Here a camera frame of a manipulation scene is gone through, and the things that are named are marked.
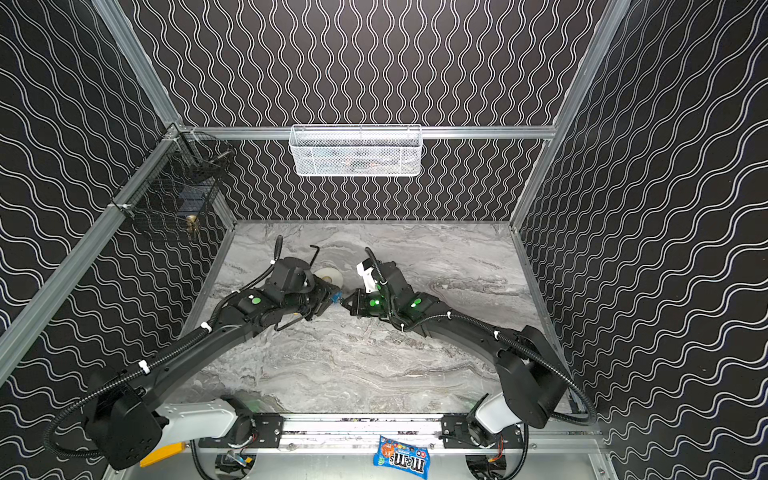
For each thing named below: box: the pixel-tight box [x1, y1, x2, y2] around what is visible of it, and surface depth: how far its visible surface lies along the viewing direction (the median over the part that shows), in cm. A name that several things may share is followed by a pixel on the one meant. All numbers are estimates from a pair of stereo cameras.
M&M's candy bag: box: [373, 435, 431, 480], surface depth 72 cm
